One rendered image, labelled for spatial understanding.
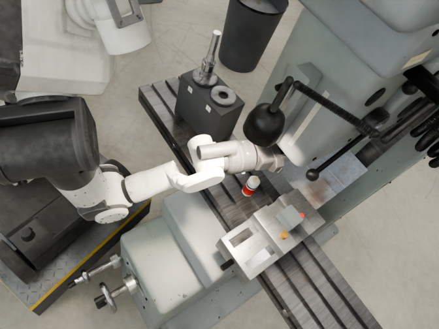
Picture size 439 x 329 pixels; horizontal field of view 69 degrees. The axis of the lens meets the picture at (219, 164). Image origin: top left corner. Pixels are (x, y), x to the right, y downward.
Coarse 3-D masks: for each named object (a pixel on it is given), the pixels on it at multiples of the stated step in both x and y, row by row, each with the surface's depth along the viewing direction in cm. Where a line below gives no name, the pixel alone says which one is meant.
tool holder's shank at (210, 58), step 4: (216, 32) 98; (220, 32) 99; (212, 36) 99; (216, 36) 98; (212, 40) 100; (216, 40) 99; (212, 44) 101; (216, 44) 101; (212, 48) 102; (216, 48) 103; (208, 52) 104; (212, 52) 103; (208, 56) 104; (212, 56) 104; (208, 60) 105; (212, 60) 105
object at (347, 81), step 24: (312, 24) 57; (288, 48) 63; (312, 48) 59; (336, 48) 55; (288, 72) 66; (336, 72) 57; (360, 72) 53; (264, 96) 74; (336, 96) 58; (360, 96) 56; (384, 96) 63; (312, 120) 65; (336, 120) 61; (288, 144) 74; (312, 144) 68; (336, 144) 75
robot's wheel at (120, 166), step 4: (108, 160) 150; (112, 160) 148; (112, 164) 146; (116, 164) 146; (120, 164) 146; (120, 168) 145; (124, 168) 146; (120, 172) 144; (124, 172) 145; (128, 172) 146; (124, 176) 145
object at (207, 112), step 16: (192, 80) 112; (192, 96) 114; (208, 96) 110; (224, 96) 112; (192, 112) 119; (208, 112) 111; (224, 112) 108; (240, 112) 116; (192, 128) 124; (208, 128) 116; (224, 128) 117
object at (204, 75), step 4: (204, 68) 107; (212, 68) 107; (200, 72) 110; (204, 72) 109; (208, 72) 109; (212, 72) 110; (200, 76) 111; (204, 76) 110; (208, 76) 110; (204, 80) 111; (208, 80) 112
